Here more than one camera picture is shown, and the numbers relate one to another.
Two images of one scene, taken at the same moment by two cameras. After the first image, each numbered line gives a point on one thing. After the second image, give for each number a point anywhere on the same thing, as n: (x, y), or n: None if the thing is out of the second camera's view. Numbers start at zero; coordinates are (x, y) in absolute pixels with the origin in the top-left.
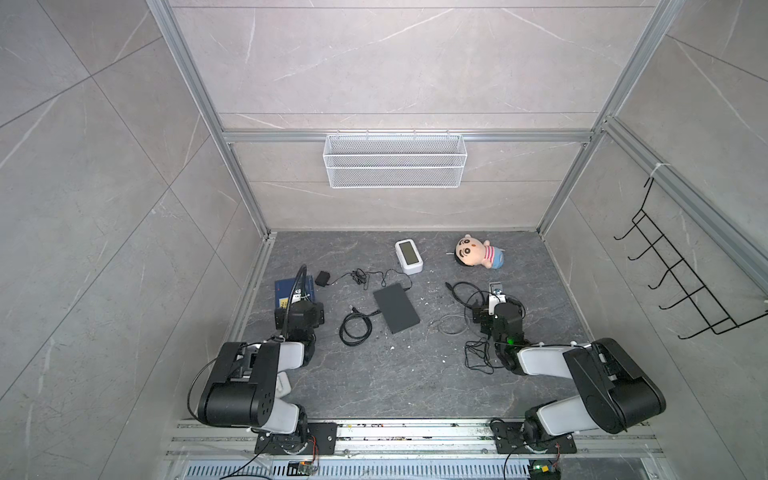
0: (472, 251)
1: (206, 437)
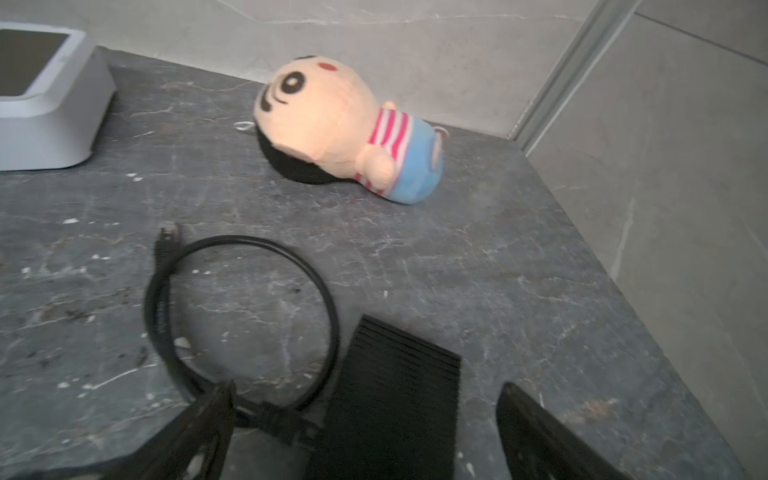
0: (316, 121)
1: None
